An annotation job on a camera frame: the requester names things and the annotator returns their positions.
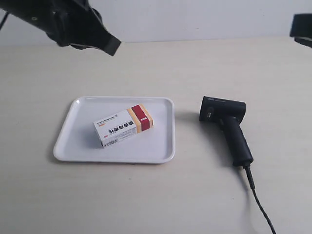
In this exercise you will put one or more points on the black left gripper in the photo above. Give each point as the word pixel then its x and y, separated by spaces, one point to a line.
pixel 74 23

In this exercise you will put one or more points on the white red medicine box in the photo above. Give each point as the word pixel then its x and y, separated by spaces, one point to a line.
pixel 123 125

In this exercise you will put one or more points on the black handheld barcode scanner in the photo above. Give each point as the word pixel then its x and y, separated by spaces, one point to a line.
pixel 228 115

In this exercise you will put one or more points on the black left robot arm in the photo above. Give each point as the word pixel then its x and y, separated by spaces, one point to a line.
pixel 36 13

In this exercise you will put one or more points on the white plastic tray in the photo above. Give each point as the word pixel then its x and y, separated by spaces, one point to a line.
pixel 78 140

